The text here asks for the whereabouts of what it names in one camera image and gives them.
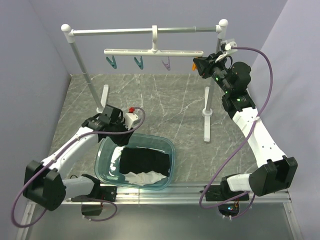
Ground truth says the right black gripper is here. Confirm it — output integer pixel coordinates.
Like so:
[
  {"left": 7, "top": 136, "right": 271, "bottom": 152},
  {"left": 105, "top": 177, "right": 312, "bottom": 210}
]
[{"left": 192, "top": 51, "right": 233, "bottom": 95}]

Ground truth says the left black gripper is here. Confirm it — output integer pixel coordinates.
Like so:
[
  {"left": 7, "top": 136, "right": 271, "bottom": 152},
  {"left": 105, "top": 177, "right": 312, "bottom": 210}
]
[{"left": 109, "top": 117, "right": 135, "bottom": 147}]

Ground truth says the orange clothespin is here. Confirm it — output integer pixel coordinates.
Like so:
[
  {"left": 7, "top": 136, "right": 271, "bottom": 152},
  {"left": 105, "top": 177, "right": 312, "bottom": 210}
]
[{"left": 192, "top": 62, "right": 197, "bottom": 71}]

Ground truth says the black underwear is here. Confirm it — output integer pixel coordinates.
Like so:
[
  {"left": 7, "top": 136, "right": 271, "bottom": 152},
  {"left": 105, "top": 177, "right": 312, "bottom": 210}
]
[{"left": 119, "top": 147, "right": 171, "bottom": 177}]

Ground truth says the white plastic clip hanger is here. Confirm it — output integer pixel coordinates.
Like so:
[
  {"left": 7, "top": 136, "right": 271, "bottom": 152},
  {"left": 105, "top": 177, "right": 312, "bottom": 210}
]
[{"left": 104, "top": 25, "right": 204, "bottom": 57}]

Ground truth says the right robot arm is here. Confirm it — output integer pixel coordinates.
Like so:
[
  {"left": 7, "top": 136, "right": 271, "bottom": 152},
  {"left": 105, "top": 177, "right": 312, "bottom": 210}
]
[{"left": 193, "top": 53, "right": 298, "bottom": 200}]

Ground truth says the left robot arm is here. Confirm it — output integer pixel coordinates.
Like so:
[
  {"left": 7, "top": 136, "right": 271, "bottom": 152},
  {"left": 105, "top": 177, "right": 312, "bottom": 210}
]
[{"left": 22, "top": 105, "right": 140, "bottom": 211}]

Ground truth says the translucent teal plastic basin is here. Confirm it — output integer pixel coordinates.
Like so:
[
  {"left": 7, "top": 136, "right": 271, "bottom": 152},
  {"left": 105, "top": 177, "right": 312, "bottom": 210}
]
[{"left": 94, "top": 133, "right": 176, "bottom": 191}]

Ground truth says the purple clothespin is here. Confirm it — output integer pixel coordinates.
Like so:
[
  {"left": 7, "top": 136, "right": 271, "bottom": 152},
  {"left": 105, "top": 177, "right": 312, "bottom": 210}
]
[{"left": 161, "top": 56, "right": 171, "bottom": 71}]

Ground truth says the white cloth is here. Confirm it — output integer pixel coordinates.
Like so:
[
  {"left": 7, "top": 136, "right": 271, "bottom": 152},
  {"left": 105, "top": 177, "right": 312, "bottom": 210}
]
[{"left": 124, "top": 171, "right": 166, "bottom": 186}]

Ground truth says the teal clothespin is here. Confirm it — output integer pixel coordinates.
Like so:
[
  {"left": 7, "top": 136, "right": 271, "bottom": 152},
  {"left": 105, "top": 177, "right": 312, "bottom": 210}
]
[
  {"left": 134, "top": 56, "right": 144, "bottom": 70},
  {"left": 105, "top": 55, "right": 118, "bottom": 69}
]

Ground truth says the teal clothespin far left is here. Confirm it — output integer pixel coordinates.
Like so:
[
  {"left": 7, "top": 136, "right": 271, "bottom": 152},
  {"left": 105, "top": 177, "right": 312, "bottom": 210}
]
[{"left": 105, "top": 55, "right": 118, "bottom": 69}]

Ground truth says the white metal drying rack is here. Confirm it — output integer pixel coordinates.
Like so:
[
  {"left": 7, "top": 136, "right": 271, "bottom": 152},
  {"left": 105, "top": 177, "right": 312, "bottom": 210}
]
[{"left": 61, "top": 17, "right": 229, "bottom": 143}]

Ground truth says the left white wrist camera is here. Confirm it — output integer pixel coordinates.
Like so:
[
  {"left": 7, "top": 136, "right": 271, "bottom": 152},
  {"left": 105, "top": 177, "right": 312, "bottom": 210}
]
[{"left": 123, "top": 107, "right": 141, "bottom": 130}]

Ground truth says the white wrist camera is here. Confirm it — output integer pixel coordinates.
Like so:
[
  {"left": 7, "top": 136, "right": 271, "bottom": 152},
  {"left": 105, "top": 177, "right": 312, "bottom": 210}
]
[
  {"left": 215, "top": 38, "right": 238, "bottom": 63},
  {"left": 123, "top": 107, "right": 141, "bottom": 130}
]

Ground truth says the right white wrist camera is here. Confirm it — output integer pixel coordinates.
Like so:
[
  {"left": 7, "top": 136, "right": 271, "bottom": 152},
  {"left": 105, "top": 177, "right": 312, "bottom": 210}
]
[{"left": 215, "top": 38, "right": 238, "bottom": 63}]

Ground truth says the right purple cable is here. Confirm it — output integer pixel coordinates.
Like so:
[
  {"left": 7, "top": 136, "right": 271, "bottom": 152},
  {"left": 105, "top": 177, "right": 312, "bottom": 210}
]
[{"left": 198, "top": 46, "right": 273, "bottom": 219}]

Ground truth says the aluminium mounting rail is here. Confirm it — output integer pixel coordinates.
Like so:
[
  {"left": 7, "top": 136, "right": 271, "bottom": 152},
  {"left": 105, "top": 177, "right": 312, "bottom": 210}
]
[{"left": 26, "top": 181, "right": 293, "bottom": 206}]

